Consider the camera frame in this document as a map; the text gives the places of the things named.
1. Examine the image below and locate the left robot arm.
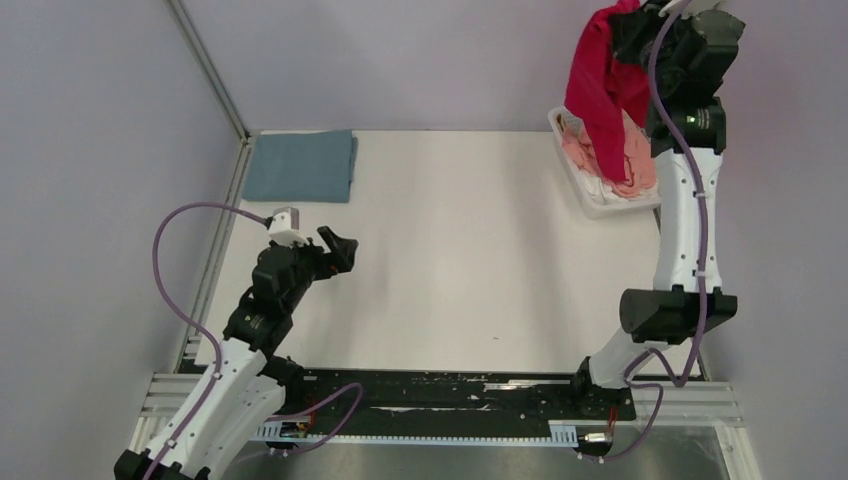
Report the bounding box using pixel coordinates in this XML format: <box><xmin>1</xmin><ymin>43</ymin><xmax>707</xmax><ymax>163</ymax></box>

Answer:
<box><xmin>113</xmin><ymin>226</ymin><xmax>359</xmax><ymax>479</ymax></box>

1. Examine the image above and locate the red t shirt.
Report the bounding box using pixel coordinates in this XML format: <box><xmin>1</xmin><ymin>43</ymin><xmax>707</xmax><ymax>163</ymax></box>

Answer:
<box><xmin>564</xmin><ymin>0</ymin><xmax>650</xmax><ymax>184</ymax></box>

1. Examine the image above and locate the white t shirt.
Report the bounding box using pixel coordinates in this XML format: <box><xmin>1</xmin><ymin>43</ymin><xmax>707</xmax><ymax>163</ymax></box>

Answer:
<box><xmin>578</xmin><ymin>171</ymin><xmax>639</xmax><ymax>205</ymax></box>

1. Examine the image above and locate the aluminium frame rail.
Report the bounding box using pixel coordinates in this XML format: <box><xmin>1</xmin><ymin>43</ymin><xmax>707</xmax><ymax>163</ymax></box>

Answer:
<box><xmin>129</xmin><ymin>373</ymin><xmax>762</xmax><ymax>479</ymax></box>

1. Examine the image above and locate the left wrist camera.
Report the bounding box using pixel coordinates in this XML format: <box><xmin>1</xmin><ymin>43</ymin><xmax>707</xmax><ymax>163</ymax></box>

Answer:
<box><xmin>267</xmin><ymin>206</ymin><xmax>310</xmax><ymax>247</ymax></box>

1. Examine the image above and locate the white slotted cable duct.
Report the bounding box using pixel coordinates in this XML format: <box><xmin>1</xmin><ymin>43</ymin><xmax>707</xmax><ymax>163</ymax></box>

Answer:
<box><xmin>248</xmin><ymin>423</ymin><xmax>582</xmax><ymax>448</ymax></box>

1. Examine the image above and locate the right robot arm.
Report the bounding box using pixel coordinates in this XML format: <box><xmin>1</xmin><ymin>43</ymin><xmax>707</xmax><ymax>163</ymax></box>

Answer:
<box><xmin>570</xmin><ymin>1</ymin><xmax>745</xmax><ymax>418</ymax></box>

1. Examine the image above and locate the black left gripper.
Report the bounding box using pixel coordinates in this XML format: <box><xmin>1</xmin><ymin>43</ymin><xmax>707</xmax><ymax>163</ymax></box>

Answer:
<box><xmin>280</xmin><ymin>226</ymin><xmax>357</xmax><ymax>312</ymax></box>

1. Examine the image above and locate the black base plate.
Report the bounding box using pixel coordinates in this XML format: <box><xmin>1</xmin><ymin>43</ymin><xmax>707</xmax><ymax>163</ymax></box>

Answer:
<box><xmin>248</xmin><ymin>360</ymin><xmax>636</xmax><ymax>437</ymax></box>

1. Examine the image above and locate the white plastic laundry basket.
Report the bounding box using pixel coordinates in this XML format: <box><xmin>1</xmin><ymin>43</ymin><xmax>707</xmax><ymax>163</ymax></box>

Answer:
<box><xmin>548</xmin><ymin>106</ymin><xmax>661</xmax><ymax>219</ymax></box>

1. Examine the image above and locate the pink t shirt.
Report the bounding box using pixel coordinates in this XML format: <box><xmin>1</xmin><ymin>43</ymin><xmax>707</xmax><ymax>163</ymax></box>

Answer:
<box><xmin>560</xmin><ymin>112</ymin><xmax>658</xmax><ymax>200</ymax></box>

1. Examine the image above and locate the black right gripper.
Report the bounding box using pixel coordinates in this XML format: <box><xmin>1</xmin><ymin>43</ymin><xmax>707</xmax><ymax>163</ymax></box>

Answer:
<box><xmin>609</xmin><ymin>0</ymin><xmax>695</xmax><ymax>94</ymax></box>

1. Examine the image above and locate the beige garment in basket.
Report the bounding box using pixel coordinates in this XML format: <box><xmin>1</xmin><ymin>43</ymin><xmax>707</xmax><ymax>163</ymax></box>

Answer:
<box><xmin>557</xmin><ymin>111</ymin><xmax>584</xmax><ymax>135</ymax></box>

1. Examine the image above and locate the folded blue t shirt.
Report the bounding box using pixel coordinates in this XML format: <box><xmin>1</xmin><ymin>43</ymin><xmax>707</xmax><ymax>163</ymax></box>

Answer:
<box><xmin>242</xmin><ymin>130</ymin><xmax>358</xmax><ymax>203</ymax></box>

